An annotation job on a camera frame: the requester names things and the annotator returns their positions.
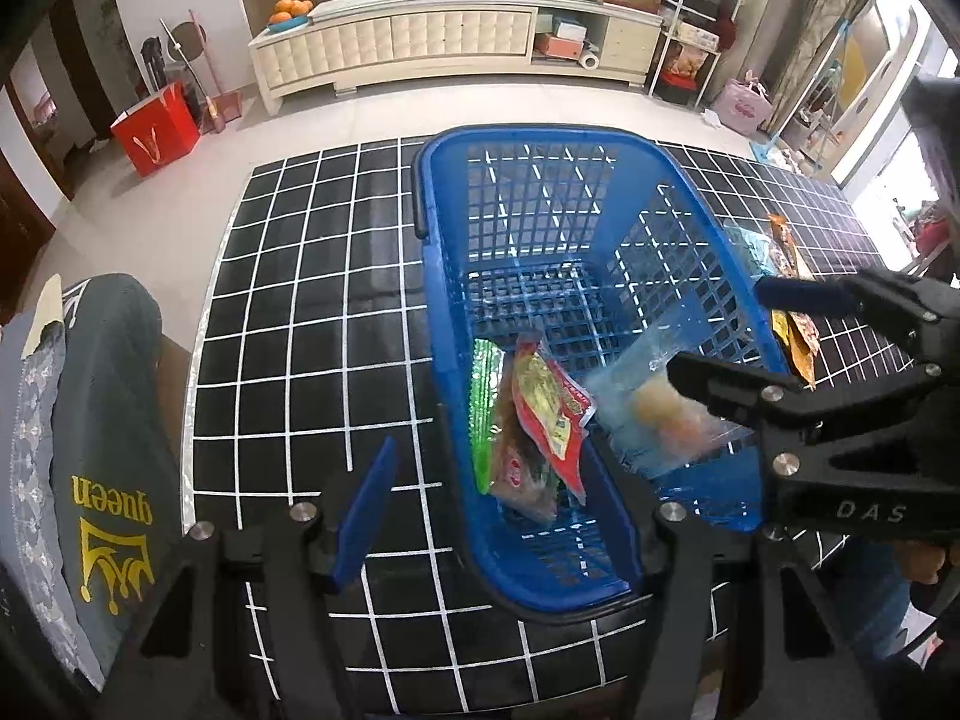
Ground yellow purple snack packet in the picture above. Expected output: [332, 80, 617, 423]
[770, 309, 820, 388]

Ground light blue pastry pack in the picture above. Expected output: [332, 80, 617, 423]
[584, 302, 750, 479]
[722, 220, 779, 281]

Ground large red yellow snack bag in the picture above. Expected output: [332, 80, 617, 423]
[490, 330, 596, 527]

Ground clear cracker pack green ends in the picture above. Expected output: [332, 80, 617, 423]
[469, 338, 506, 494]

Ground blue plastic basket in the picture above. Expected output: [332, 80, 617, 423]
[412, 124, 786, 624]

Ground orange snack stick pack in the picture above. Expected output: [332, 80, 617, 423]
[768, 215, 811, 280]

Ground person right hand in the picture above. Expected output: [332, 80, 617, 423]
[893, 539, 952, 585]

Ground person blue trouser leg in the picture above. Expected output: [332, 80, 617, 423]
[818, 538, 910, 665]

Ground pink gift bag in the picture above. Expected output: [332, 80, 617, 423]
[709, 70, 773, 138]

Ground white metal shelf rack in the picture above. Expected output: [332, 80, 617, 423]
[647, 0, 743, 107]

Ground red paper bag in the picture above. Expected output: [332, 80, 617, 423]
[110, 82, 200, 177]

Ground cream tv cabinet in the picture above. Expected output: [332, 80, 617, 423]
[249, 0, 662, 114]

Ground oranges on blue plate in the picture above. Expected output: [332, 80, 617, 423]
[267, 0, 314, 32]

